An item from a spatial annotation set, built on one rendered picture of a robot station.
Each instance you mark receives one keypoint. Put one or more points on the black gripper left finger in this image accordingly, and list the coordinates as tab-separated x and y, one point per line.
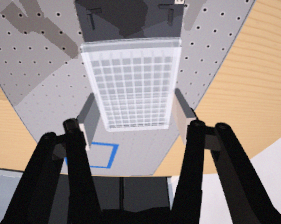
33	198

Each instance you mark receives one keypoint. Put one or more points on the blue tape outline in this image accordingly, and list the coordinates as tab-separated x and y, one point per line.
112	154

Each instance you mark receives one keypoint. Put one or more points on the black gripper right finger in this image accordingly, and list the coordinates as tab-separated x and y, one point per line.
246	197

